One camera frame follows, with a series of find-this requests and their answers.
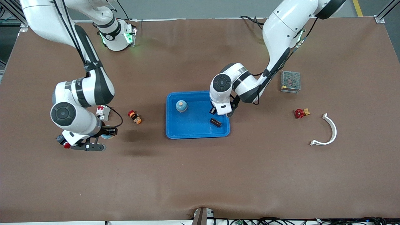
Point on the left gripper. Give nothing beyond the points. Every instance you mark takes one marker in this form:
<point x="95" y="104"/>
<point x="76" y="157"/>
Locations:
<point x="212" y="111"/>

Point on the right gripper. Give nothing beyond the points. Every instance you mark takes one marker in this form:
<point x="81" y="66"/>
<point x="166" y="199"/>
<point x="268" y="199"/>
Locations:
<point x="108" y="130"/>

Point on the light blue dome bell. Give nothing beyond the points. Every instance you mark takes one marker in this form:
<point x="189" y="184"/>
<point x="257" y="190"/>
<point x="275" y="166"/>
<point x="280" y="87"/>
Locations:
<point x="107" y="137"/>
<point x="181" y="106"/>

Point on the long dark brown capacitor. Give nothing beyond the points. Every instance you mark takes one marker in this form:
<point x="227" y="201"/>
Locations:
<point x="215" y="122"/>

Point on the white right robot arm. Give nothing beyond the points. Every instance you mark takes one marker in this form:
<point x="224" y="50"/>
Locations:
<point x="78" y="90"/>

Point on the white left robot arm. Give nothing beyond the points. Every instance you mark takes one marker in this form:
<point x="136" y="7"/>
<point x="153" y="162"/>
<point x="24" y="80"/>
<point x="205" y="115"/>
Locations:
<point x="281" y="28"/>

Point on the blue plastic tray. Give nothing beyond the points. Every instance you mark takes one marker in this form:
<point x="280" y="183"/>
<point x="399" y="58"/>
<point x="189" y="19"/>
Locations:
<point x="193" y="125"/>

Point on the red mushroom push button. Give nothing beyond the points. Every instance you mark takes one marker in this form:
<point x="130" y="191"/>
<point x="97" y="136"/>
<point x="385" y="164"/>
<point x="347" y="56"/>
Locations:
<point x="59" y="139"/>

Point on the brown table cover sheet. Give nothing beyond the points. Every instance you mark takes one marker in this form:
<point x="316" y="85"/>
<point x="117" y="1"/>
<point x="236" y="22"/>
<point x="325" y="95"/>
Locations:
<point x="200" y="175"/>

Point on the metal mesh power supply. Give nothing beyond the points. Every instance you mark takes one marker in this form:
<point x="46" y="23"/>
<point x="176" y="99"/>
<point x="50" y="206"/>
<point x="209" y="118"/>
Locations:
<point x="292" y="82"/>

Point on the white curved pipe clamp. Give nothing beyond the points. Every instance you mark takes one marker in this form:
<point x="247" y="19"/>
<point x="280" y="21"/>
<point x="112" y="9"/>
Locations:
<point x="335" y="131"/>

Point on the white circuit breaker red switch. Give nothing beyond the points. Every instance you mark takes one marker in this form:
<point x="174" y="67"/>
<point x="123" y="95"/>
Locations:
<point x="105" y="113"/>

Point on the orange black emergency stop switch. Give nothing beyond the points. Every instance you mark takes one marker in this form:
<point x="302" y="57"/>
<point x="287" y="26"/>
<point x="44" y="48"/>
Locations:
<point x="135" y="117"/>

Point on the grey arm base connector bracket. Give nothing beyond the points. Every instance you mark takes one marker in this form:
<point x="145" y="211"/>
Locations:
<point x="133" y="37"/>

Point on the grey metal camera stand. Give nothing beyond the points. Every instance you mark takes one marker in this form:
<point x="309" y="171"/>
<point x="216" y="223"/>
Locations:
<point x="201" y="217"/>

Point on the aluminium frame profile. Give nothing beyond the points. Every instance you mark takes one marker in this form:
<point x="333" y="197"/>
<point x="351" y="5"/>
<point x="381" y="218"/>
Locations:
<point x="380" y="19"/>
<point x="14" y="12"/>

